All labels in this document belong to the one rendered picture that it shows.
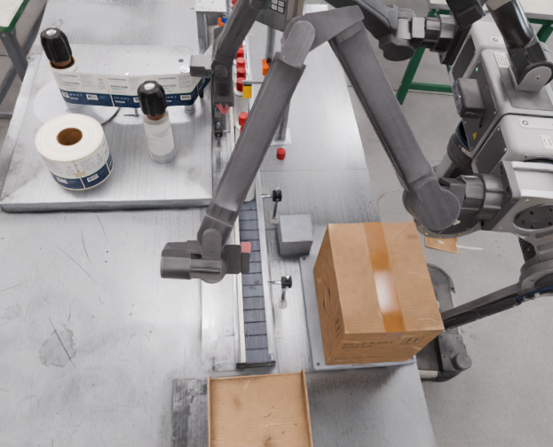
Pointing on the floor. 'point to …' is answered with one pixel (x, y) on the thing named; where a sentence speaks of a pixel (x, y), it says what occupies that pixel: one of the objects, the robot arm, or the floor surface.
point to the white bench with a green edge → (5, 25)
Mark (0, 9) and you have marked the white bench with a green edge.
